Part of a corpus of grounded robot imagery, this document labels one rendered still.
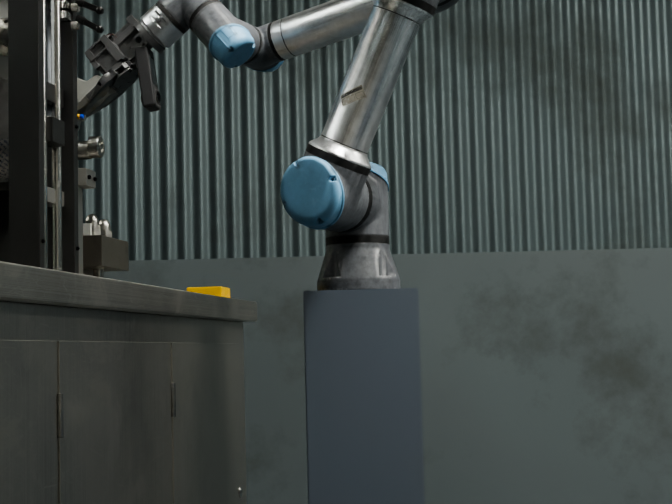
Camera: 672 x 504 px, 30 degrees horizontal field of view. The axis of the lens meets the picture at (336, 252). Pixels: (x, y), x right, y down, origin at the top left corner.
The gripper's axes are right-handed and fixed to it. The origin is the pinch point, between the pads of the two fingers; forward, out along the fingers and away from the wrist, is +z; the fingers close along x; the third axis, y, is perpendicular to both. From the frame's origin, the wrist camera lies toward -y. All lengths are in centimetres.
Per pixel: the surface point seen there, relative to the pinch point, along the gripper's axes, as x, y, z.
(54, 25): 31.0, 1.9, -11.2
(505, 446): -183, -103, -5
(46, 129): 36.3, -12.2, -0.3
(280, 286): -170, -19, 14
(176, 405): 16, -55, 17
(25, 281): 84, -44, 4
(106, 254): -14.4, -18.5, 16.2
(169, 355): 19, -49, 12
